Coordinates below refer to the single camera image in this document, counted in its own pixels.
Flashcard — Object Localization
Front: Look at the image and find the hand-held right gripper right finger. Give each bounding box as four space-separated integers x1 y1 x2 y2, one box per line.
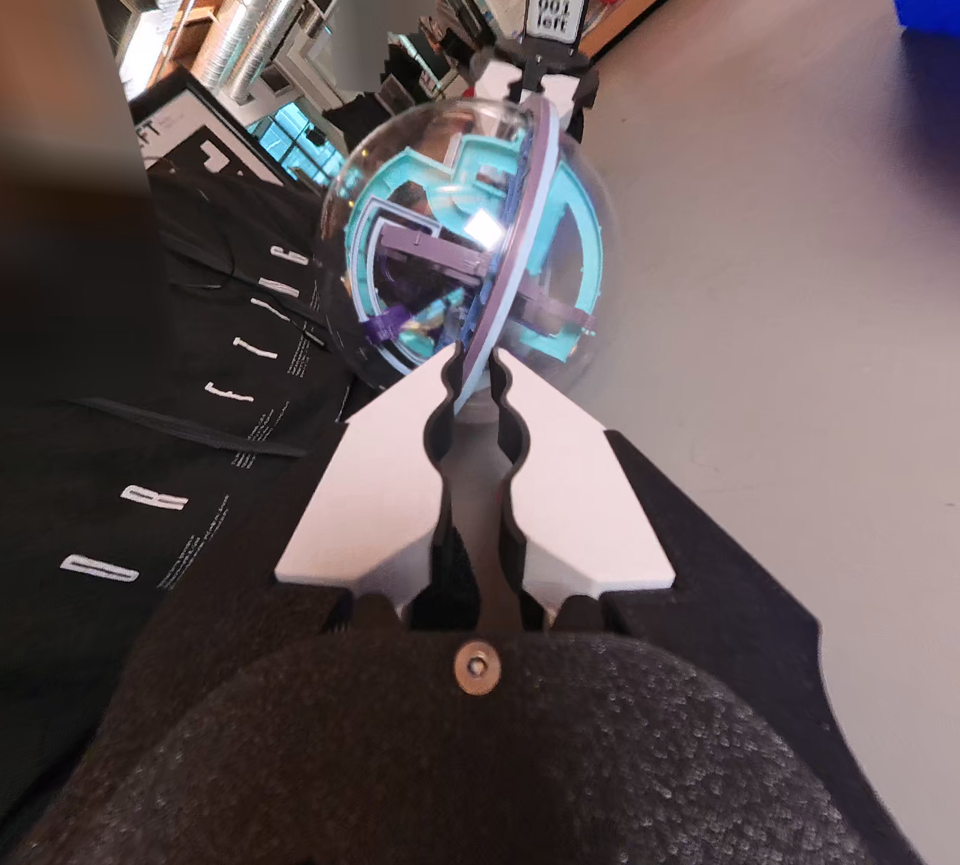
489 351 676 607

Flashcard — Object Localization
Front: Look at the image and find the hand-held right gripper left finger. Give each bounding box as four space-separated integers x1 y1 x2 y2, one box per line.
275 348 460 608

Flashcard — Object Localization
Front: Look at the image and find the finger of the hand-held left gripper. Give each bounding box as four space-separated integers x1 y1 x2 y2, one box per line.
537 73 586 131

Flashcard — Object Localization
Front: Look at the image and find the clear maze ball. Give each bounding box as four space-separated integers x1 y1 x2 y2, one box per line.
320 85 618 425

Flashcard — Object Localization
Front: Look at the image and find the person in black jacket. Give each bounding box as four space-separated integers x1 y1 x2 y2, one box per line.
0 168 394 821

